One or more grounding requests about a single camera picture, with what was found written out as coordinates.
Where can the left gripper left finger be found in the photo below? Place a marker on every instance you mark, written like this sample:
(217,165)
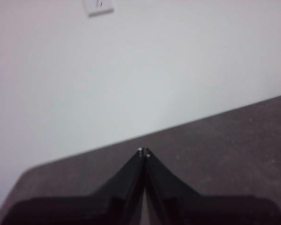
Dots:
(124,187)

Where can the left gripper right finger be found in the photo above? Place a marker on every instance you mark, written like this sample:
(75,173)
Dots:
(166,187)

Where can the white wall socket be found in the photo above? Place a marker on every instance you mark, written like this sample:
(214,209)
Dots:
(98,9)

